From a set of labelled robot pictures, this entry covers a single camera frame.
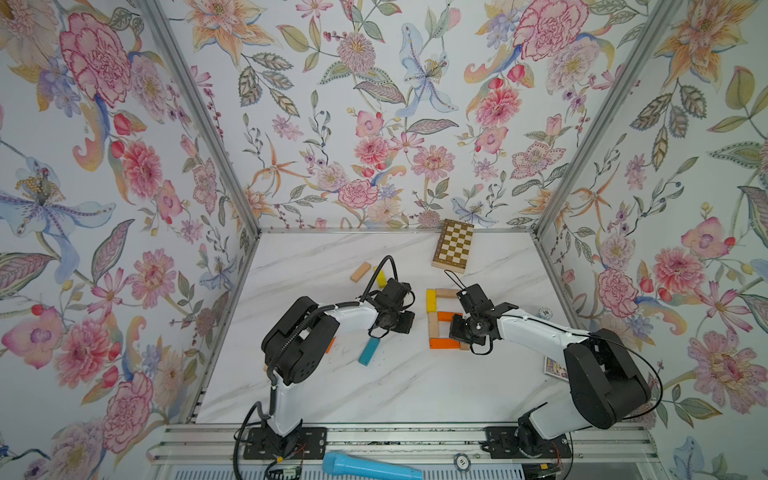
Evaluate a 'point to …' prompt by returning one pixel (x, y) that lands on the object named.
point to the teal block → (366, 355)
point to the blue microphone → (342, 466)
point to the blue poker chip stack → (545, 312)
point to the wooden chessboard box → (453, 246)
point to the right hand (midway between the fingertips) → (451, 329)
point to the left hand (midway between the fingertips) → (415, 323)
